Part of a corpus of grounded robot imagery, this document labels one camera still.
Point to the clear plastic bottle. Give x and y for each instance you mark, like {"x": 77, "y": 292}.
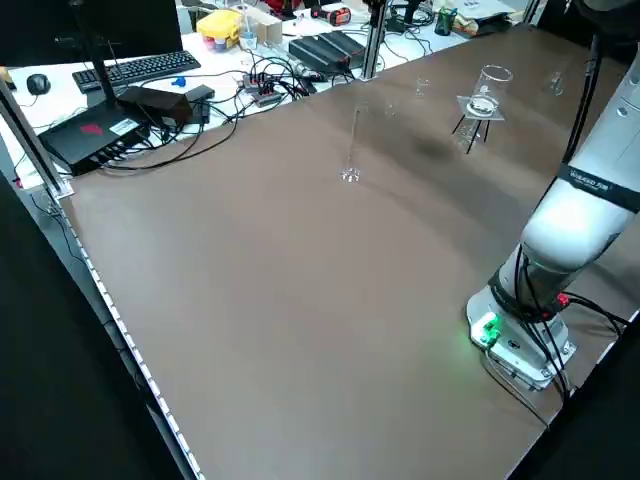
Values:
{"x": 248, "y": 37}

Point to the black power adapter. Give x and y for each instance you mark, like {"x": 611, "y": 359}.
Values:
{"x": 202, "y": 92}

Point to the small cardboard box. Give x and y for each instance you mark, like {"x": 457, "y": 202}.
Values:
{"x": 270, "y": 30}

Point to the black keyboard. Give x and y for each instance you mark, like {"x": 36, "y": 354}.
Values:
{"x": 150, "y": 65}

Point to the glass alcohol lamp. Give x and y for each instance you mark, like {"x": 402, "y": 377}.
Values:
{"x": 467, "y": 135}

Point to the black computer mouse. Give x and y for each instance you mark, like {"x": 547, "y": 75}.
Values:
{"x": 37, "y": 84}

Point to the glass graduated cylinder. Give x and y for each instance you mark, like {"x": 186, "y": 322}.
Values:
{"x": 351, "y": 172}

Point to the black electronics box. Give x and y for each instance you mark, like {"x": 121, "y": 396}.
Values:
{"x": 85, "y": 137}

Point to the yellow plastic organiser box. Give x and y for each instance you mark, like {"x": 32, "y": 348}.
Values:
{"x": 220, "y": 27}

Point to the large glass beaker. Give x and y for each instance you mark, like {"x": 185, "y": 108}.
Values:
{"x": 487, "y": 97}

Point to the dark brown box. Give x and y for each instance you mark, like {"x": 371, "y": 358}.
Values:
{"x": 160, "y": 102}

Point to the black tripod stand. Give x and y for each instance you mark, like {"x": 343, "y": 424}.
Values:
{"x": 457, "y": 126}

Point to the black monitor stand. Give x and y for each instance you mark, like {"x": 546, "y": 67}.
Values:
{"x": 95, "y": 60}

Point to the red black battery pack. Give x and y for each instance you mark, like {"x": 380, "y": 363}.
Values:
{"x": 335, "y": 15}

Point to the small glass vial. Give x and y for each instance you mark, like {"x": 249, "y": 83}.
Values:
{"x": 390, "y": 109}

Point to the small glass beaker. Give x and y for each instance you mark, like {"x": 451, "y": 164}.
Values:
{"x": 421, "y": 87}

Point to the glass conical flask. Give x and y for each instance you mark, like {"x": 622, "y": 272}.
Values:
{"x": 555, "y": 85}

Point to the black computer monitor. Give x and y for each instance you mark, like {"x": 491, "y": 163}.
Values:
{"x": 125, "y": 25}

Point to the aluminium frame profile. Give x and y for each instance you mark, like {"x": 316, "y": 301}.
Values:
{"x": 35, "y": 145}

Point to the green pen cup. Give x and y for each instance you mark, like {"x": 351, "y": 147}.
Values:
{"x": 445, "y": 22}

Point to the small blue plastic part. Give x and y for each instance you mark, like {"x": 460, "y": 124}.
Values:
{"x": 179, "y": 81}

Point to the aluminium profile post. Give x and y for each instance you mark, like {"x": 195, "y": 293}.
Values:
{"x": 374, "y": 40}

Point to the grey usb hub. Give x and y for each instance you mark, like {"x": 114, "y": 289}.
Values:
{"x": 260, "y": 90}

